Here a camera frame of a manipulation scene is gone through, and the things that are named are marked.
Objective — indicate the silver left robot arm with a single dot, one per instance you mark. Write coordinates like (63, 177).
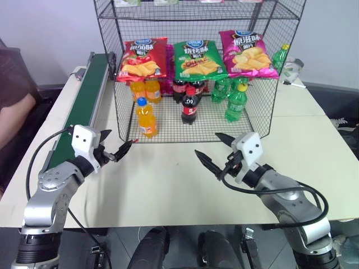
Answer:
(47, 193)

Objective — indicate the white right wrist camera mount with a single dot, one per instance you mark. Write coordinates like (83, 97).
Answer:
(251, 148)

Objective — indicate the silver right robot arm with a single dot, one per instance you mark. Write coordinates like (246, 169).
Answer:
(291, 204)

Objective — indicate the cola bottle red cap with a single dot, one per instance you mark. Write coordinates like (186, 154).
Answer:
(190, 107)

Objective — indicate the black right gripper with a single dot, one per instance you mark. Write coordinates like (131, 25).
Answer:
(233, 164)

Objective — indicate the orange soda bottle blue cap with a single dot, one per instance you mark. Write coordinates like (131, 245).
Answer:
(146, 120)

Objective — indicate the magenta chips bag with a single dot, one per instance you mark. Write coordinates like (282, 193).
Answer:
(249, 56)

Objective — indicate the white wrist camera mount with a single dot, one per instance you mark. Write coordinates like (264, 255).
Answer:
(84, 143)
(251, 148)

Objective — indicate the magenta snack bag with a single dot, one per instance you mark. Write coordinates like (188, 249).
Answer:
(169, 70)

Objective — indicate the black table clamp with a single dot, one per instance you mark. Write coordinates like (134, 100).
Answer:
(250, 246)
(96, 256)

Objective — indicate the green soda bottle yellow cap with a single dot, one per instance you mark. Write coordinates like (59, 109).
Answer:
(236, 105)

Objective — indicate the green white snack pack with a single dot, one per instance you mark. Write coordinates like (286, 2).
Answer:
(133, 2)
(166, 2)

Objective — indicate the green chips bag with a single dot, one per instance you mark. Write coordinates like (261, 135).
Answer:
(199, 60)

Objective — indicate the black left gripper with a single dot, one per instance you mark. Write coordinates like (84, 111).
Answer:
(101, 156)

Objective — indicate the red chips bag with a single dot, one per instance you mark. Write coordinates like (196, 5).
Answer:
(141, 60)

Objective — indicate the pink snack pack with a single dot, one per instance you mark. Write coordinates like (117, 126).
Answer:
(210, 1)

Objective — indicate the black marker pen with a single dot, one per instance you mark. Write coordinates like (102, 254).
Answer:
(294, 84)

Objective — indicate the dark rounded shape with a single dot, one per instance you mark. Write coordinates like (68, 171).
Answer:
(218, 250)
(150, 249)

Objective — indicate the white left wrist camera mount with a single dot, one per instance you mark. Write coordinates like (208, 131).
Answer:
(84, 143)

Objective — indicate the small grey electronic device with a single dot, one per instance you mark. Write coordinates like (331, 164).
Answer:
(80, 74)

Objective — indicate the black chair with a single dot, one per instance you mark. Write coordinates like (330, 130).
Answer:
(336, 106)

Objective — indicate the person in brown shirt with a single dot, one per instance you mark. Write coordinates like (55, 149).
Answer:
(14, 106)

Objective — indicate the green conveyor belt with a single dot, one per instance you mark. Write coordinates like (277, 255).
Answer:
(84, 103)

